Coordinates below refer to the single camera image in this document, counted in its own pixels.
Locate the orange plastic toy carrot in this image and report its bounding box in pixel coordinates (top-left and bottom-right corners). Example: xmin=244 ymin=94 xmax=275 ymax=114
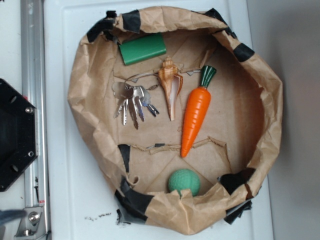
xmin=180 ymin=65 xmax=217 ymax=158

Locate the brown paper bag tray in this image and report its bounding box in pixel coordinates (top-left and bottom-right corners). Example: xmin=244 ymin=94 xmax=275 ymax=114
xmin=67 ymin=6 xmax=283 ymax=235

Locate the bunch of silver keys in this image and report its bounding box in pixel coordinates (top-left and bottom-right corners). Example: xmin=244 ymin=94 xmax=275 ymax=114
xmin=112 ymin=73 xmax=160 ymax=129

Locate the tan spiral seashell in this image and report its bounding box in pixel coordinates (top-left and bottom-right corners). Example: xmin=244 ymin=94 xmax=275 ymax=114
xmin=158 ymin=56 xmax=183 ymax=121

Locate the green golf ball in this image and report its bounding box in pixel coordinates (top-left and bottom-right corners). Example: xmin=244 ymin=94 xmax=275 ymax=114
xmin=167 ymin=169 xmax=201 ymax=196

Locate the green cylinder block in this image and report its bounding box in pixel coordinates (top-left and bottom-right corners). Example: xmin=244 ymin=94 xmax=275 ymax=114
xmin=119 ymin=33 xmax=167 ymax=66

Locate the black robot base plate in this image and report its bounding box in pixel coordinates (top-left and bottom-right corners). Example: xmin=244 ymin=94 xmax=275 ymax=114
xmin=0 ymin=79 xmax=38 ymax=192

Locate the aluminium extrusion rail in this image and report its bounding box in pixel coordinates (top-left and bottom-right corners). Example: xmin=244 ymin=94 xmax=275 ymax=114
xmin=20 ymin=0 xmax=51 ymax=240

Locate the metal corner bracket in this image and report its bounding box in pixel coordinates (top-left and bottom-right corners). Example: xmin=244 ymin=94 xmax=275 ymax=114
xmin=14 ymin=206 xmax=46 ymax=240

